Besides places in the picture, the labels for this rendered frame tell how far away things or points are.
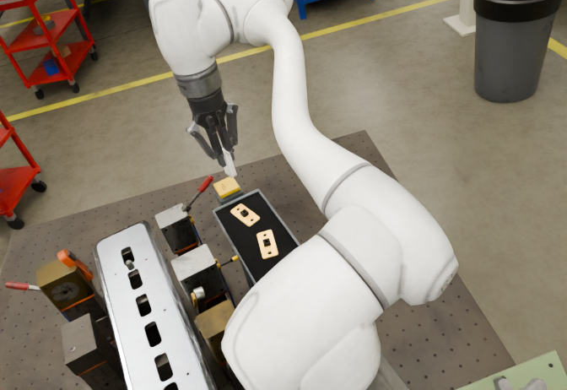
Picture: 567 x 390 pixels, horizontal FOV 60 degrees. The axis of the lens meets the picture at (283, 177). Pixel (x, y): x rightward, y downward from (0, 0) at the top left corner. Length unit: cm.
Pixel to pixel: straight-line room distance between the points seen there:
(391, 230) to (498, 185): 239
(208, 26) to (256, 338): 58
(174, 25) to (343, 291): 57
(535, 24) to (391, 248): 284
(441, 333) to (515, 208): 145
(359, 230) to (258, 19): 50
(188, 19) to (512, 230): 218
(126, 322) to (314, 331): 86
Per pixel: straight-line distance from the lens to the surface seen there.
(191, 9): 93
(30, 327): 199
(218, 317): 119
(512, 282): 256
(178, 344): 129
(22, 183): 369
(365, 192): 64
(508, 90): 357
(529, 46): 342
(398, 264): 61
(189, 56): 95
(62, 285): 153
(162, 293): 140
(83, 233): 219
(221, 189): 136
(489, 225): 277
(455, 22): 466
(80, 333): 139
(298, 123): 74
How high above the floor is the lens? 203
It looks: 40 degrees down
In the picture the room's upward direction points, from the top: 14 degrees counter-clockwise
